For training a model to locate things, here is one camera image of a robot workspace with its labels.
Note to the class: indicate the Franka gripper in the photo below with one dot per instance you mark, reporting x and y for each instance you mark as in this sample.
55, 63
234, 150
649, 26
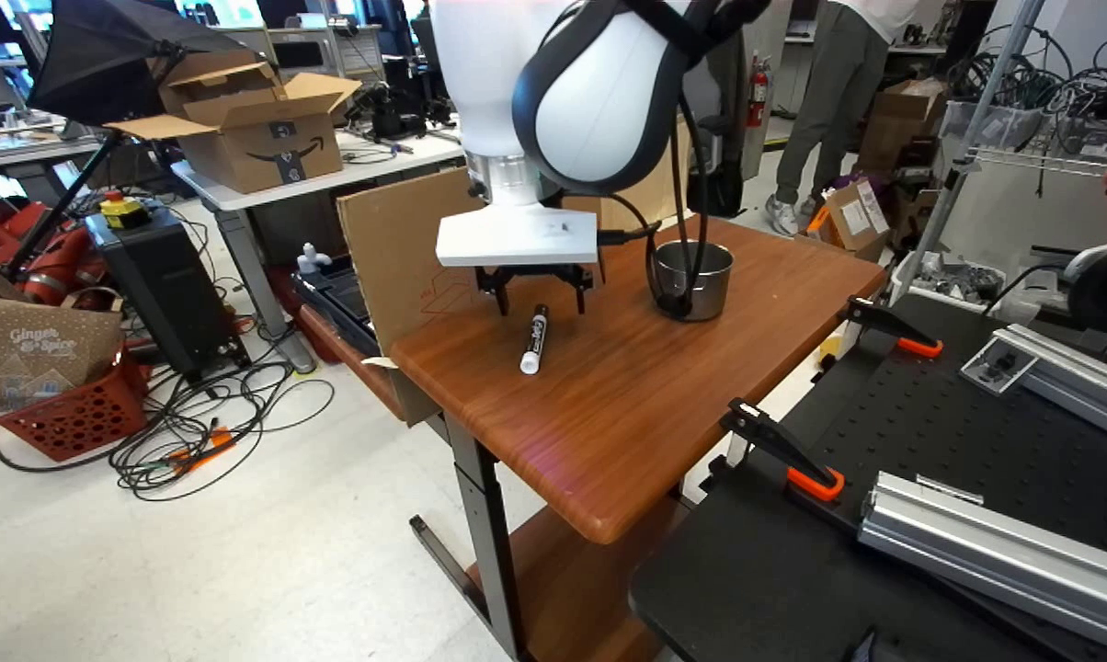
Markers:
521, 241

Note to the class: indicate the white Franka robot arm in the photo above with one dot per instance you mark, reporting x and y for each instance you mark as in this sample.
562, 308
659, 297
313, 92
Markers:
600, 96

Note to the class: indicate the small silver metal pot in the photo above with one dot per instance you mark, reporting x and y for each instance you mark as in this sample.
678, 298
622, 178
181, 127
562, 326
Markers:
686, 298

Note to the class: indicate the light corrugated cardboard sheet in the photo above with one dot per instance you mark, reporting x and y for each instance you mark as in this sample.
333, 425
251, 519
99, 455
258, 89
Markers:
409, 264

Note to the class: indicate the brown cardboard panel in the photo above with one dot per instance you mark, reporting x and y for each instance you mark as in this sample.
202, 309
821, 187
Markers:
643, 187

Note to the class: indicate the white foam strip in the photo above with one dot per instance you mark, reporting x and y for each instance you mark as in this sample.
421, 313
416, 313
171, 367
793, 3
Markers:
380, 362

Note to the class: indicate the black case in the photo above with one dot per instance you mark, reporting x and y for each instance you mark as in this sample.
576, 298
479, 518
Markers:
333, 308

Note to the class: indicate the small white figure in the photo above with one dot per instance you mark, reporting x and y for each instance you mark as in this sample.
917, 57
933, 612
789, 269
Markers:
313, 258

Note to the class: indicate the black orange bar clamp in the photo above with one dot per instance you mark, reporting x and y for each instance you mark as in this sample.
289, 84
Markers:
903, 331
777, 448

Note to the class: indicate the open Amazon cardboard box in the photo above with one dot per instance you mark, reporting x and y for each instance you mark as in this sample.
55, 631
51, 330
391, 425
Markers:
258, 152

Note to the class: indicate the small labelled cardboard box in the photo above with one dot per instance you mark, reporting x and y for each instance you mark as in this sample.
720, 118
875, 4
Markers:
849, 217

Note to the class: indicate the white side table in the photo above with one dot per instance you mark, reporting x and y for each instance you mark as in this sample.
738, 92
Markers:
226, 193

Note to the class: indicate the person in grey trousers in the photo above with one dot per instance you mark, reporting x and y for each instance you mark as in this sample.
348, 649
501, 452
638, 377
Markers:
827, 96

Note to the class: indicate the black equipment box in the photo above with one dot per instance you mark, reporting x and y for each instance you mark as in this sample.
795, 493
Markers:
168, 297

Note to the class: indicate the brown cardboard box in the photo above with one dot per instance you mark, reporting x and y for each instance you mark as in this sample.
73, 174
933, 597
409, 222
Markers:
903, 123

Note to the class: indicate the black perforated breadboard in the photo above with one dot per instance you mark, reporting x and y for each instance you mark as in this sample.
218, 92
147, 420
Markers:
941, 427

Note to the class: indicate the yellow red emergency stop button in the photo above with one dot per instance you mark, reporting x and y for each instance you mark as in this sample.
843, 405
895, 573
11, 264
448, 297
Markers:
121, 210

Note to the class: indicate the red plastic basket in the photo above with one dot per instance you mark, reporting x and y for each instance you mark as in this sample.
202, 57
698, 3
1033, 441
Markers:
79, 417

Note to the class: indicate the white board panel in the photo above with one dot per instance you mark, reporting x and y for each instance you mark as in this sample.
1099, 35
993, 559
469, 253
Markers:
1016, 206

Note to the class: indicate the red tool cart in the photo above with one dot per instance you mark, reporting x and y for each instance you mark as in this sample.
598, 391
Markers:
36, 264

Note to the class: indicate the black photo softbox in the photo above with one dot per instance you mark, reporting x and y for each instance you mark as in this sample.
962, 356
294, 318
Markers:
98, 51

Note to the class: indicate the brown paper bag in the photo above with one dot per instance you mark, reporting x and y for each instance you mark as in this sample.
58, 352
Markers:
29, 352

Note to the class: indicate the grey table leg frame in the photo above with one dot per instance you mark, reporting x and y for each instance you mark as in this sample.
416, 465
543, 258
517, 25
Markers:
491, 526

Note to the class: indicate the aluminium extrusion rail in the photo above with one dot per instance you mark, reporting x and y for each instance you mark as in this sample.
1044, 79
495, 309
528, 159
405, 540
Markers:
1004, 553

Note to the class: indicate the aluminium rail with end plate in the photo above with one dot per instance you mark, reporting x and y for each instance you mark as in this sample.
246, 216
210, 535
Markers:
1080, 379

